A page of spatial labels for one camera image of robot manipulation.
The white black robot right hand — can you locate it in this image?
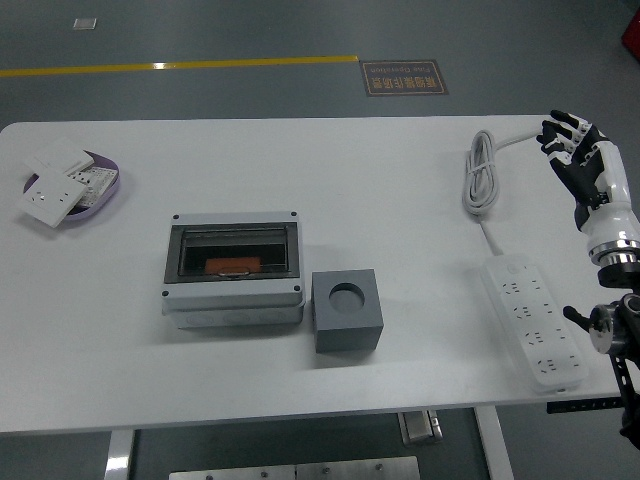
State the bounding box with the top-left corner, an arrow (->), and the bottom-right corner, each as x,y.
535,109 -> 640,251

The grey box with clear flap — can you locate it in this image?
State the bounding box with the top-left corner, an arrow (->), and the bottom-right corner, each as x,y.
160,212 -> 305,330

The orange cylinder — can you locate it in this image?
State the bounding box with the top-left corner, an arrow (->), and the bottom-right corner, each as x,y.
204,257 -> 262,276

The grey cube with round hole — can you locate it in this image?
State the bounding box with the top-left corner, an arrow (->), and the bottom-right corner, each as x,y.
310,269 -> 385,355

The white power strip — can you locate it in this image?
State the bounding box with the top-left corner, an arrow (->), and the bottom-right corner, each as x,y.
479,253 -> 590,395

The red object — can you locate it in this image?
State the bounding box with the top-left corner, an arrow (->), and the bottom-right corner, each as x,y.
619,9 -> 640,56

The black table control panel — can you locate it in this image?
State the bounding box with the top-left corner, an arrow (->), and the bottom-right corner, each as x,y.
546,398 -> 624,414

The brown floor sign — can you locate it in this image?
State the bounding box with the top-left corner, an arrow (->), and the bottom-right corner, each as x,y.
359,59 -> 449,98

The white table leg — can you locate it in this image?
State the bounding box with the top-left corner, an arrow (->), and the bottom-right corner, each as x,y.
103,429 -> 136,480
473,405 -> 516,480

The yellow floor line tape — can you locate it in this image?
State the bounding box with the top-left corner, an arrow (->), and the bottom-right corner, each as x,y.
0,54 -> 360,79

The purple oval tray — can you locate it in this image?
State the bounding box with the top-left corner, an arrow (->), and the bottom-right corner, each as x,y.
23,149 -> 123,230

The white printed socket panel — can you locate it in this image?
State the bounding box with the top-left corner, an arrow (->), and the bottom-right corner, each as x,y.
67,167 -> 120,209

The grey metal bracket under table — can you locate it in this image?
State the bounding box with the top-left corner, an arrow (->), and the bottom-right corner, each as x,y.
397,410 -> 444,445

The grey metal base plate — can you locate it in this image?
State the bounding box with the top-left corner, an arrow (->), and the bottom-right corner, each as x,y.
168,455 -> 421,480

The white wall switch panel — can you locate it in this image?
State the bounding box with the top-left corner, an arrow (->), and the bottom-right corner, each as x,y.
33,135 -> 95,175

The white wall socket panel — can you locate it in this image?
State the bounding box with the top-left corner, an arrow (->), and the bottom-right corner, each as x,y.
15,167 -> 87,229

